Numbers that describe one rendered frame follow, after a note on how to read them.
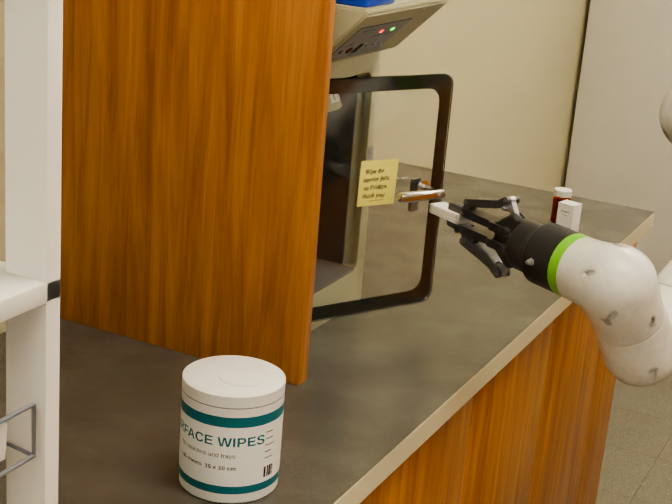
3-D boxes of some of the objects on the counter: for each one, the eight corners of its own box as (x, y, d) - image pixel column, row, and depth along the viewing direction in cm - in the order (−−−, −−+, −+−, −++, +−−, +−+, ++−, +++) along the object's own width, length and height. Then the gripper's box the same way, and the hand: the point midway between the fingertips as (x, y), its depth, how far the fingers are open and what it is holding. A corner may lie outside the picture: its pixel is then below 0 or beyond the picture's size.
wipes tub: (157, 485, 160) (161, 377, 155) (212, 447, 171) (218, 345, 166) (245, 515, 154) (252, 404, 150) (296, 474, 166) (304, 369, 161)
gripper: (554, 291, 185) (449, 243, 203) (566, 206, 181) (458, 165, 199) (517, 298, 180) (413, 248, 199) (529, 211, 176) (422, 169, 194)
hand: (450, 212), depth 196 cm, fingers closed
